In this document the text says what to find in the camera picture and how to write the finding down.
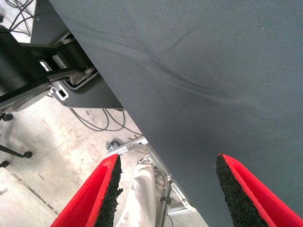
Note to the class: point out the aluminium profile beam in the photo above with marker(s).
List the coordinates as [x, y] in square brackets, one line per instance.
[180, 209]

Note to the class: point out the metal rod with black clamp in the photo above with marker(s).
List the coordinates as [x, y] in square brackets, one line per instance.
[163, 208]

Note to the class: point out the aluminium profile post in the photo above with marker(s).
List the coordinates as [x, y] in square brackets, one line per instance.
[127, 147]

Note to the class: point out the person leg beige trousers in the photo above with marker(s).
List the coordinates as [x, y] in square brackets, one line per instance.
[139, 201]

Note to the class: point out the black hinge bracket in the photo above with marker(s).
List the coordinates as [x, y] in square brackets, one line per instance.
[75, 52]

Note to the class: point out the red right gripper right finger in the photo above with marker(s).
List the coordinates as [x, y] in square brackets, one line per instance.
[248, 201]

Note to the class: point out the diagonal aluminium strut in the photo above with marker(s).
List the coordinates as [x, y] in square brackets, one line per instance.
[155, 164]

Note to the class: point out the black office chair base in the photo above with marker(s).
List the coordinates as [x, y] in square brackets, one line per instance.
[27, 154]

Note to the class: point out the dark grey table cloth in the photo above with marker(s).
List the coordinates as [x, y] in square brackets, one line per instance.
[201, 82]

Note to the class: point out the grey caster wheel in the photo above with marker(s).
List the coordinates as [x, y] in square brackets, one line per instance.
[114, 143]

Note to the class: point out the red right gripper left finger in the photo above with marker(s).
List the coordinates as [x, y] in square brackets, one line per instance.
[94, 196]

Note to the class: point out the grey metal panel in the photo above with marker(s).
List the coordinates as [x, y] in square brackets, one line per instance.
[94, 94]

